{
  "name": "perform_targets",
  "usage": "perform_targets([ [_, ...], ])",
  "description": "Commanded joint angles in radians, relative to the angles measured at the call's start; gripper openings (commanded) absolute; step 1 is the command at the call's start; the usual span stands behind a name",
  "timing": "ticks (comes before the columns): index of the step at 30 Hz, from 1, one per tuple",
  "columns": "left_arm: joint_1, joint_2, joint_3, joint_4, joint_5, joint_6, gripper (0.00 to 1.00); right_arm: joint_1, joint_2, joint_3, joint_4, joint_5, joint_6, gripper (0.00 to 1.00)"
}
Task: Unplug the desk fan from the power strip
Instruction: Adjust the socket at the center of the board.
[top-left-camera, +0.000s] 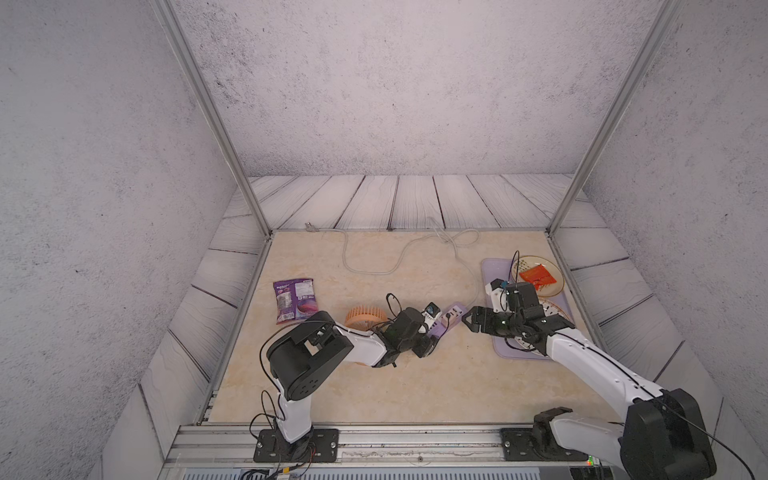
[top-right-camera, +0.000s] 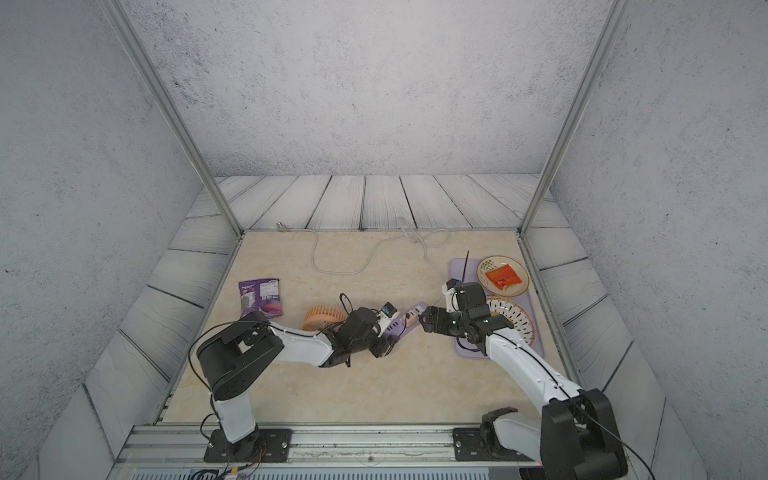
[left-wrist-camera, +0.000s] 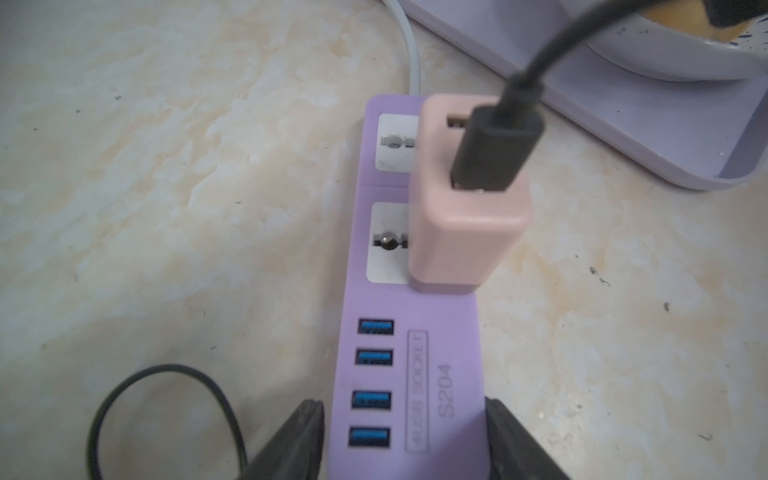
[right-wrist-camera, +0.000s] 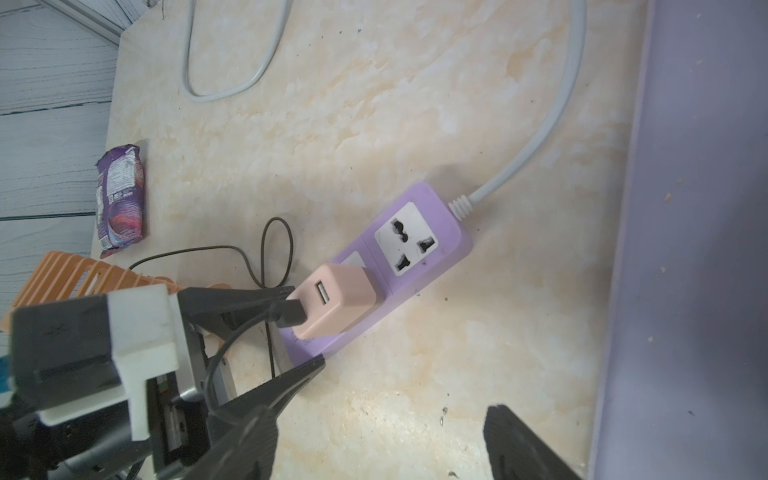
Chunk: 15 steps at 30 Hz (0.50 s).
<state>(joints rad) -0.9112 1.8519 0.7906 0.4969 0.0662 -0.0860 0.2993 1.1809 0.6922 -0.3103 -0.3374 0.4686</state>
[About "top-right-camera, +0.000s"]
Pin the purple snack packet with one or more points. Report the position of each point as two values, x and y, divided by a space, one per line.
261 295

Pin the left aluminium frame post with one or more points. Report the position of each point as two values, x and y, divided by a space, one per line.
132 45

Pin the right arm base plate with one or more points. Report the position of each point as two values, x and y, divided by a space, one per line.
473 444

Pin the aluminium frame post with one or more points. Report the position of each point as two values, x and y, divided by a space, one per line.
617 15
132 45

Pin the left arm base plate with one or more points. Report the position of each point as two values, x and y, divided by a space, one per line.
263 445

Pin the right aluminium frame post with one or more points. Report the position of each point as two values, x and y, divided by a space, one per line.
617 15

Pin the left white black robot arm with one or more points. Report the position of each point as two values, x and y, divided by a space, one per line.
236 354

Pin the patterned white plate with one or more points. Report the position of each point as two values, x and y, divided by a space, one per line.
516 315

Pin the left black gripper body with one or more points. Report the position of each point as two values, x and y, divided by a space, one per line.
380 346

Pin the purple power strip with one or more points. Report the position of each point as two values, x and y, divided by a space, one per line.
406 321

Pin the beige plate with red packet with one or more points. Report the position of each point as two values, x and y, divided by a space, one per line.
492 262

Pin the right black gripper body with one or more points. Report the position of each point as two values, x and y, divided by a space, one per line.
447 323

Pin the lavender tray mat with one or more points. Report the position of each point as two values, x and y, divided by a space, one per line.
466 272

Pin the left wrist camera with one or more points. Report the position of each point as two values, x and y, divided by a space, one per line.
385 317

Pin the red snack packet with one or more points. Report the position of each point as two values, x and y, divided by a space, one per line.
503 277

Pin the aluminium mounting rail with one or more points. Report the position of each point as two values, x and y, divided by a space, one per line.
317 451

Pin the orange desk fan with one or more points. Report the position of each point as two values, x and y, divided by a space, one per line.
322 317

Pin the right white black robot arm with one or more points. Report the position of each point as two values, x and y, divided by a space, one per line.
578 436

